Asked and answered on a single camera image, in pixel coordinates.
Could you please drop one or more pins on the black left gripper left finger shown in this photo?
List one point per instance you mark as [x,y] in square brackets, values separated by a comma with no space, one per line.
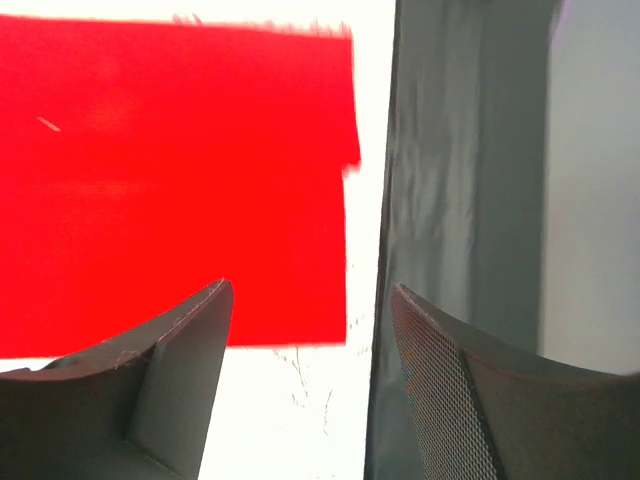
[136,406]

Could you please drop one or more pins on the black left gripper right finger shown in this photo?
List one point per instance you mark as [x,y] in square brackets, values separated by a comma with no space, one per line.
[483,409]

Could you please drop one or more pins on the bright red t shirt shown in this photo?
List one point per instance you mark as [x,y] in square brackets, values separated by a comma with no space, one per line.
[142,161]

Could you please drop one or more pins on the floral patterned table mat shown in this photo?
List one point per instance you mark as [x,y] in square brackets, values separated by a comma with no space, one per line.
[295,413]

